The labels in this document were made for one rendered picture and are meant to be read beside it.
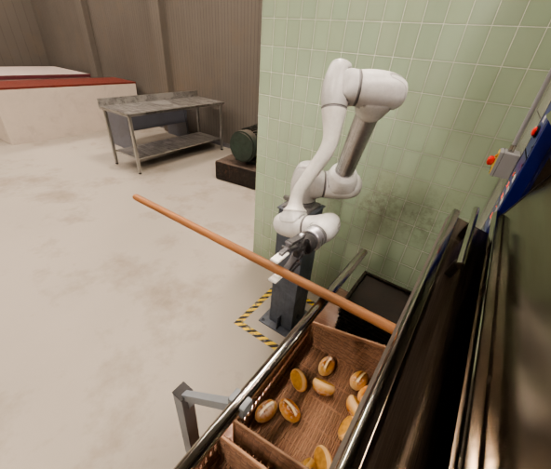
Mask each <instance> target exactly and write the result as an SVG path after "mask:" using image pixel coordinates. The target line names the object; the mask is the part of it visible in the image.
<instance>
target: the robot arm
mask: <svg viewBox="0 0 551 469"><path fill-rule="evenodd" d="M407 94H408V83H407V81H406V80H405V79H404V78H403V77H402V76H401V75H399V74H396V73H393V72H390V71H385V70H378V69H356V68H352V63H351V62H350V61H348V60H345V59H336V60H333V61H332V62H331V64H330V66H329V68H328V70H327V73H326V75H325V78H324V81H323V85H322V91H321V114H322V124H323V139H322V142H321V145H320V147H319V149H318V151H317V152H316V155H315V156H314V158H313V159H312V160H311V161H302V162H301V163H300V164H299V165H298V166H297V167H296V168H295V170H294V172H293V175H292V179H291V185H290V195H284V196H283V199H285V200H286V201H288V202H287V203H284V204H282V208H284V209H283V212H282V213H279V214H277V215H276V216H275V218H274V221H273V225H274V228H275V231H276V232H277V233H279V234H280V235H283V236H285V237H289V239H288V240H286V241H285V244H286V245H285V246H283V245H282V246H281V248H282V249H281V250H280V251H279V252H278V253H276V255H275V256H274V257H272V258H271V259H270V261H272V262H274V263H276V264H279V263H280V262H281V261H282V260H284V259H285V258H286V257H287V256H288V255H289V253H290V252H291V251H293V252H292V254H291V255H290V259H289V260H288V262H287V263H286V264H285V266H284V268H286V269H288V270H290V271H292V272H294V270H295V269H296V268H297V267H298V266H300V265H301V264H302V263H301V262H300V259H301V258H302V257H303V255H307V254H310V253H312V252H313V251H316V250H318V249H319V248H320V247H321V246H323V245H324V244H326V243H328V242H329V241H330V240H331V239H332V238H333V237H334V236H335V235H336V234H337V233H338V232H339V230H340V228H341V221H340V218H339V216H338V215H336V214H334V213H324V214H319V215H312V216H309V214H310V213H312V212H313V211H314V210H316V209H317V208H320V207H321V204H320V203H317V202H316V199H317V198H320V197H324V198H329V199H350V198H353V197H356V196H357V195H358V194H359V193H360V191H361V189H362V180H361V178H360V176H359V175H358V174H357V172H356V166H357V164H358V162H359V160H360V158H361V155H362V154H363V152H364V150H365V148H366V145H367V143H368V142H369V139H370V136H371V134H372V132H373V129H374V128H375V126H376V124H377V122H378V121H379V120H380V119H382V118H383V117H384V116H385V115H386V114H387V113H388V112H389V111H390V110H395V109H396V108H398V107H400V106H401V105H402V103H403V102H404V101H405V99H406V98H407ZM349 106H354V107H355V116H354V119H353V122H352V124H351V126H350V129H349V132H348V135H347V137H346V140H345V143H344V146H343V149H342V152H341V155H340V158H339V161H338V163H337V164H335V165H333V166H332V167H331V169H330V170H329V171H324V170H322V169H323V168H324V166H325V165H326V164H327V163H328V162H329V160H330V159H331V157H332V156H333V154H334V152H335V150H336V148H337V145H338V143H339V139H340V137H341V132H342V128H343V121H344V118H345V115H346V112H347V107H349Z"/></svg>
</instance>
